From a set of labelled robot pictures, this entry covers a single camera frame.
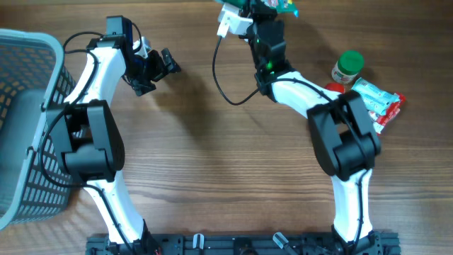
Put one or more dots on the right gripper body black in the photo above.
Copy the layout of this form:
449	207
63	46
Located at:
257	13

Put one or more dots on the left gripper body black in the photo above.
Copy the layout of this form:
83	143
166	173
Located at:
147	69

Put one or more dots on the green 3M gloves packet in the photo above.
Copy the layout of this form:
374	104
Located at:
282	6

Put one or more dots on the green lid jar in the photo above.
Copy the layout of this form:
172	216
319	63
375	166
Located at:
348	66

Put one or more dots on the red chili sauce bottle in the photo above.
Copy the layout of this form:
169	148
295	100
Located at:
336	87

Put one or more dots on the mint green wipes packet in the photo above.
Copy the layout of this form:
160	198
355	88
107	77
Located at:
375	99

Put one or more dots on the red Nescafe stick sachet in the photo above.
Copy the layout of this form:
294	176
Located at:
391	112

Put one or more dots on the red tissue pack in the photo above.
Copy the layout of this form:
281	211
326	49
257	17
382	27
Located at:
374	116

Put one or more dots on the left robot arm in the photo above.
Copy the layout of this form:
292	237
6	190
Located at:
87	142

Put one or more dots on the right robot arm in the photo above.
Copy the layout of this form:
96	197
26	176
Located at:
344	140

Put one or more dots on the grey plastic mesh basket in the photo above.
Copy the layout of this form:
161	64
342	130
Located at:
33	77

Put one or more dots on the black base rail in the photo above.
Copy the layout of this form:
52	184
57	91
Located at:
377	243

